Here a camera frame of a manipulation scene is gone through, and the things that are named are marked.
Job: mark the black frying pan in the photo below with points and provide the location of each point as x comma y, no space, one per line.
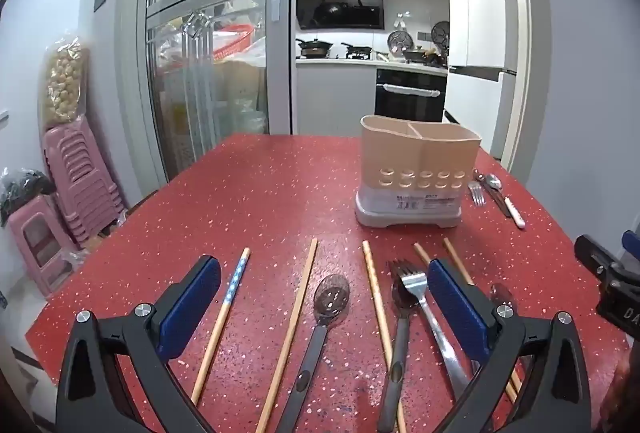
357,49

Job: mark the dark round spoon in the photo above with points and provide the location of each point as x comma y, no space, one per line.
501,295

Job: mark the small steel fork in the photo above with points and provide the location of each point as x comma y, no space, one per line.
477,195

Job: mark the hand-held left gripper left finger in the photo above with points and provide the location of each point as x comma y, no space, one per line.
195,303

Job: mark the black wok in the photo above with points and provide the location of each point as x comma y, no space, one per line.
315,47

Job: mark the clear bag of nuts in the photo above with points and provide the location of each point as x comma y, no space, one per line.
62,83

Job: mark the black plastic fork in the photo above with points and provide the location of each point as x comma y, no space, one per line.
400,338

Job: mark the blue dotted wooden chopstick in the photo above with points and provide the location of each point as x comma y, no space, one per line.
225,313

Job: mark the white refrigerator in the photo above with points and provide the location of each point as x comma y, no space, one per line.
475,13

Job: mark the dark slotted spoon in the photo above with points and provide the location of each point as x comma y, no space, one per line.
331,295

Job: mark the plain wooden chopstick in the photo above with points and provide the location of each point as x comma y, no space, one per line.
421,253
292,328
452,253

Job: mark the spiral patterned wooden chopstick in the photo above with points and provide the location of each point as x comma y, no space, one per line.
377,303

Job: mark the black plastic bag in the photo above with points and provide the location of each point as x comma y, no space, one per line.
22,188

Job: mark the large steel fork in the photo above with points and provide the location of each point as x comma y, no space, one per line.
440,338

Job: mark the single pink stool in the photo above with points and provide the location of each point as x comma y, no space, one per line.
42,243

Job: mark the black built-in oven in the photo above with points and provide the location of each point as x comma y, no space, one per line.
410,100

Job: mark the glass sliding door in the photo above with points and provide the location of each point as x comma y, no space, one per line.
210,63

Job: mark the beige cutlery holder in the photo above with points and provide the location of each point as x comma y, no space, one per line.
417,163

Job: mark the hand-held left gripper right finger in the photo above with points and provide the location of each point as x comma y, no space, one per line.
457,303

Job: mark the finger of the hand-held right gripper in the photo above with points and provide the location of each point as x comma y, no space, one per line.
592,255
631,242

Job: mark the stack of pink stools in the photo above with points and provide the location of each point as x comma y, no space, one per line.
82,183

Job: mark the black range hood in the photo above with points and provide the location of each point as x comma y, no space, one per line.
340,5

